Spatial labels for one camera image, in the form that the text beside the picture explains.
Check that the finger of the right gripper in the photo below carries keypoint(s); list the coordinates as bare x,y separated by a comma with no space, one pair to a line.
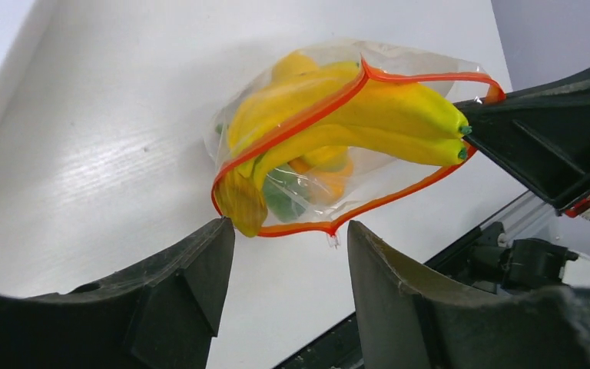
541,137

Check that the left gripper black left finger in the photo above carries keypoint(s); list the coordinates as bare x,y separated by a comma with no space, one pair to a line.
161,312

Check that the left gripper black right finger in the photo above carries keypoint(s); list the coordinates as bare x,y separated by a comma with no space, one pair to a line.
410,316

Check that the clear zip bag red zipper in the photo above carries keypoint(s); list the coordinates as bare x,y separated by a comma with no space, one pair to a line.
335,137

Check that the yellow banana bunch toy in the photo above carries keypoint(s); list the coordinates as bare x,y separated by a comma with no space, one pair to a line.
346,122

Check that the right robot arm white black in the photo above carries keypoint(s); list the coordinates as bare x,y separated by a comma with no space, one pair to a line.
532,262

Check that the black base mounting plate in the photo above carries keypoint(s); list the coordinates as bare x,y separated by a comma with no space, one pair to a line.
340,345

